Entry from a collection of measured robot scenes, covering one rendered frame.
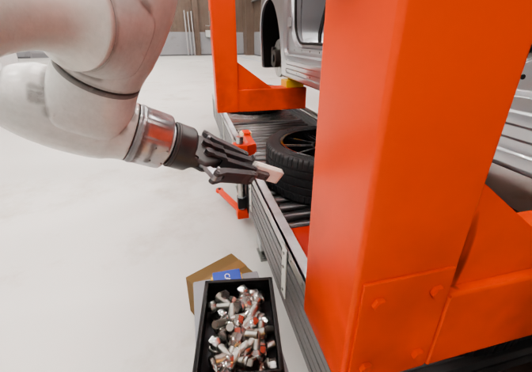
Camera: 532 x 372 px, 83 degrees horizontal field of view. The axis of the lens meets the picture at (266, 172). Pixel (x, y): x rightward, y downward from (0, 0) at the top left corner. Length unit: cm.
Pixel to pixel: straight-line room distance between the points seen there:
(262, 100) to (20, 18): 204
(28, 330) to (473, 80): 157
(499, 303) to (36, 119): 71
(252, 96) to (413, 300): 194
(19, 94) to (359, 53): 38
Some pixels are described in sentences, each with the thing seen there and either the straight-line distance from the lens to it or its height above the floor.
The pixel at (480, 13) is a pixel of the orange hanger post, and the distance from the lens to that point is 36.
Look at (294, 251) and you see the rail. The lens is 101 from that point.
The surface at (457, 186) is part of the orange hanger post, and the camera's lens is 42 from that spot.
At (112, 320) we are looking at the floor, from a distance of 146.
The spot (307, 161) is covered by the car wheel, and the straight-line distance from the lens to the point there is 140.
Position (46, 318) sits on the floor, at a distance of 159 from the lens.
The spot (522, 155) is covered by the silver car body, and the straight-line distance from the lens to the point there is 88.
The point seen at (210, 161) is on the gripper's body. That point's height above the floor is 84.
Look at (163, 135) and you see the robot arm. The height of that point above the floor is 90.
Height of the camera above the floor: 103
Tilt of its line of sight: 24 degrees down
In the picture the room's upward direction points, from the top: straight up
